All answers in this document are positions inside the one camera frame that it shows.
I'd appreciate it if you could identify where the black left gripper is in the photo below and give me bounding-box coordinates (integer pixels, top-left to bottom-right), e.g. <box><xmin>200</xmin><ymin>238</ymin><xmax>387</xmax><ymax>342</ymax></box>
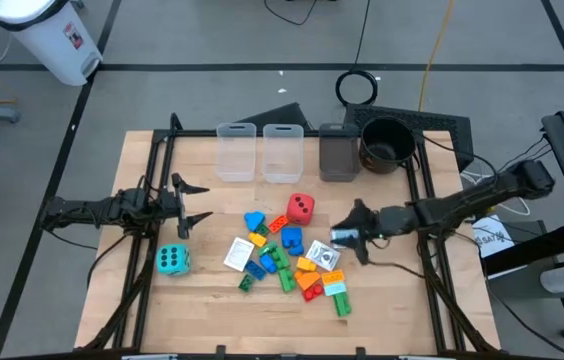
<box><xmin>154</xmin><ymin>172</ymin><xmax>215</xmax><ymax>241</ymax></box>

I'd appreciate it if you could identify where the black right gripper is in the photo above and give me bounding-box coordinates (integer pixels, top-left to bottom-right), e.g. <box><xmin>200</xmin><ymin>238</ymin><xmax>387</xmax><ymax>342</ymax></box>
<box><xmin>330</xmin><ymin>198</ymin><xmax>411</xmax><ymax>267</ymax></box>

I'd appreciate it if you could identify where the shiny clear card packet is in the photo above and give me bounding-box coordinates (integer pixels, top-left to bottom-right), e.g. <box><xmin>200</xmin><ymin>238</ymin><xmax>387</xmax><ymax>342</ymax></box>
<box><xmin>330</xmin><ymin>227</ymin><xmax>362</xmax><ymax>250</ymax></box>

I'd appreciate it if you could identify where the clear packet with dark emblem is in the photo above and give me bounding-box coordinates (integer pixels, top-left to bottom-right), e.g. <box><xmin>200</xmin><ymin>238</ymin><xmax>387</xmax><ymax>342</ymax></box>
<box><xmin>305</xmin><ymin>239</ymin><xmax>342</xmax><ymax>272</ymax></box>

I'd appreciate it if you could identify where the orange brick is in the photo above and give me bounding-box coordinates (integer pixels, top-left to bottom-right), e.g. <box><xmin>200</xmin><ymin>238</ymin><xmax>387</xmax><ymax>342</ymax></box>
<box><xmin>321</xmin><ymin>269</ymin><xmax>346</xmax><ymax>287</ymax></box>

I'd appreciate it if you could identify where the blue rounded toy block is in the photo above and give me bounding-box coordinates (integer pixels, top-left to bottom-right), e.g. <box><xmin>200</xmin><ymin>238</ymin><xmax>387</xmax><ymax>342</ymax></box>
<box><xmin>243</xmin><ymin>210</ymin><xmax>267</xmax><ymax>233</ymax></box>

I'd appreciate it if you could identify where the teal foam die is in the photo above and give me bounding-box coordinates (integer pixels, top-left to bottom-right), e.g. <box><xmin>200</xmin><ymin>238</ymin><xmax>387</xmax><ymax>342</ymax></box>
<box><xmin>155</xmin><ymin>243</ymin><xmax>192</xmax><ymax>277</ymax></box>

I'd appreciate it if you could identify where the white card packet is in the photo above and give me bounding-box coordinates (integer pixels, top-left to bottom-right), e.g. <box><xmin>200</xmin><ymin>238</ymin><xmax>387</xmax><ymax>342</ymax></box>
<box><xmin>223</xmin><ymin>236</ymin><xmax>256</xmax><ymax>273</ymax></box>

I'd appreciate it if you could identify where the red foam die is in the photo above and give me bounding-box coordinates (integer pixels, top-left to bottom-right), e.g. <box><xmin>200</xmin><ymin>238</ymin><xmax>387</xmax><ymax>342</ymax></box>
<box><xmin>285</xmin><ymin>192</ymin><xmax>316</xmax><ymax>226</ymax></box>

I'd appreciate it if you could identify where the large blue toy block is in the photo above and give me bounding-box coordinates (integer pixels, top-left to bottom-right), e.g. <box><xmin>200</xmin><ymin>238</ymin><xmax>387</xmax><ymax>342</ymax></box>
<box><xmin>281</xmin><ymin>227</ymin><xmax>306</xmax><ymax>257</ymax></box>

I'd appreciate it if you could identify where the orange sloped toy block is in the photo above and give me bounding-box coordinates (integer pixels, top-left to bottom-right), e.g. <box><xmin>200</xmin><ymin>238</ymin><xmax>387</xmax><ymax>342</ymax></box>
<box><xmin>294</xmin><ymin>270</ymin><xmax>322</xmax><ymax>292</ymax></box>

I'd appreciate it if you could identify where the light green two-stud block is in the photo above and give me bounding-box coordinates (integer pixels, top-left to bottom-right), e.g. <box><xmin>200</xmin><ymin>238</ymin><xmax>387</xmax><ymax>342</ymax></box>
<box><xmin>277</xmin><ymin>268</ymin><xmax>297</xmax><ymax>294</ymax></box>
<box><xmin>269</xmin><ymin>246</ymin><xmax>291</xmax><ymax>270</ymax></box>
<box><xmin>332</xmin><ymin>291</ymin><xmax>353</xmax><ymax>318</ymax></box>

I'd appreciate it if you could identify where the red stepped toy block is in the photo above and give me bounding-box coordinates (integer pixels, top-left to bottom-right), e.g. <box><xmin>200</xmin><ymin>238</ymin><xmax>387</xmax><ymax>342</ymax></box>
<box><xmin>301</xmin><ymin>282</ymin><xmax>325</xmax><ymax>303</ymax></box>

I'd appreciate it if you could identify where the red-orange small brick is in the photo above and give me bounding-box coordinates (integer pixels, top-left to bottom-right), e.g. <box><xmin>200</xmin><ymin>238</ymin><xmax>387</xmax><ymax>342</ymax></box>
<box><xmin>267</xmin><ymin>214</ymin><xmax>290</xmax><ymax>235</ymax></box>

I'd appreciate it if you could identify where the clear plastic container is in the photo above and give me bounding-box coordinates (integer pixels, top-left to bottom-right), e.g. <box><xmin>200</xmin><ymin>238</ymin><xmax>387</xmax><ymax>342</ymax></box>
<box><xmin>215</xmin><ymin>122</ymin><xmax>258</xmax><ymax>183</ymax></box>
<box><xmin>262</xmin><ymin>123</ymin><xmax>305</xmax><ymax>185</ymax></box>

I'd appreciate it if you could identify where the smoky dark plastic container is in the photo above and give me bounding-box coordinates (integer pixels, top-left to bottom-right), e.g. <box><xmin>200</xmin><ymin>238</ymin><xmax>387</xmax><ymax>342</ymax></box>
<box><xmin>318</xmin><ymin>122</ymin><xmax>362</xmax><ymax>183</ymax></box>

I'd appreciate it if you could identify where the dark blue flat brick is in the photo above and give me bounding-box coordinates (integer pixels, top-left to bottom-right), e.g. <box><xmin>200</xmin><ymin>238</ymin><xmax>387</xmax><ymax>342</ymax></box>
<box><xmin>244</xmin><ymin>260</ymin><xmax>268</xmax><ymax>281</ymax></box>

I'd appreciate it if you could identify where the black round pot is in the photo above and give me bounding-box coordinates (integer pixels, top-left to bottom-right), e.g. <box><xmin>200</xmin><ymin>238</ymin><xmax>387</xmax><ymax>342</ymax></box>
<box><xmin>359</xmin><ymin>116</ymin><xmax>418</xmax><ymax>176</ymax></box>

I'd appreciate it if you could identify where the black wedge panel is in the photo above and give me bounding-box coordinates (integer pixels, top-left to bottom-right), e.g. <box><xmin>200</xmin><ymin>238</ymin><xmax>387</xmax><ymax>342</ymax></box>
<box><xmin>235</xmin><ymin>101</ymin><xmax>314</xmax><ymax>132</ymax></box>

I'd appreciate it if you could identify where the printed paper sheet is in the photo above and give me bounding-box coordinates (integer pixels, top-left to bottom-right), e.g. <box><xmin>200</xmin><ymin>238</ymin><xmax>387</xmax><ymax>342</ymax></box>
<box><xmin>470</xmin><ymin>214</ymin><xmax>516</xmax><ymax>259</ymax></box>

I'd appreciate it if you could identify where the black perforated case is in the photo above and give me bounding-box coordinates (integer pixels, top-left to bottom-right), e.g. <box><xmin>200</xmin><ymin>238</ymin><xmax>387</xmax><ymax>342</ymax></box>
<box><xmin>343</xmin><ymin>103</ymin><xmax>475</xmax><ymax>172</ymax></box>

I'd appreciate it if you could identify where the white pedal trash bin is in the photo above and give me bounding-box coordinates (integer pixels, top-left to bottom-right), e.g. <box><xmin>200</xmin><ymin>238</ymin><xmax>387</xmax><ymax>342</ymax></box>
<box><xmin>0</xmin><ymin>0</ymin><xmax>104</xmax><ymax>87</ymax></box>

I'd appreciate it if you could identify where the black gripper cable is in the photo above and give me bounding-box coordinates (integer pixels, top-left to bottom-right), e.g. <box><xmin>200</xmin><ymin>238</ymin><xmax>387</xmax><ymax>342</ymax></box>
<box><xmin>366</xmin><ymin>258</ymin><xmax>438</xmax><ymax>280</ymax></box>

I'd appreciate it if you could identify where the black aluminium table frame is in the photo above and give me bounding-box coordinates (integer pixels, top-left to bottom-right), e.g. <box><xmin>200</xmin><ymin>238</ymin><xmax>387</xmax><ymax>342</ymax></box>
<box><xmin>77</xmin><ymin>112</ymin><xmax>501</xmax><ymax>360</ymax></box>

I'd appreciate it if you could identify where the black coiled cable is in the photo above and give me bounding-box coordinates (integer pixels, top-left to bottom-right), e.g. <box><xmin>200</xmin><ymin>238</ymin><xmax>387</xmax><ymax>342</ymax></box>
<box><xmin>334</xmin><ymin>0</ymin><xmax>380</xmax><ymax>108</ymax></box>

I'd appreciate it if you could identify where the yellow cable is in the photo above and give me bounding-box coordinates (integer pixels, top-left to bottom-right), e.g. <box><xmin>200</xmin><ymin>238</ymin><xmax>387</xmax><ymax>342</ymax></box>
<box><xmin>417</xmin><ymin>0</ymin><xmax>457</xmax><ymax>112</ymax></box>

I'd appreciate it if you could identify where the black looped floor cable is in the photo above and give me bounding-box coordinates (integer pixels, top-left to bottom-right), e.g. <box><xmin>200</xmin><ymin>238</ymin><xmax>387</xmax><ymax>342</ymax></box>
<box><xmin>263</xmin><ymin>0</ymin><xmax>319</xmax><ymax>27</ymax></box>

